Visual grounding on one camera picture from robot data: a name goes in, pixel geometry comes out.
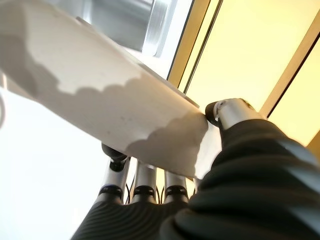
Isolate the right robot hand dark glove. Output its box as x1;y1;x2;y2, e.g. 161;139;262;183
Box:
71;98;320;240

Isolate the cream ceramic plate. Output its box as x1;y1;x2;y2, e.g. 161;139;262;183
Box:
0;0;223;180

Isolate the dark diagonal window bar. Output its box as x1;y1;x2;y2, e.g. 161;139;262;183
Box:
259;14;320;118

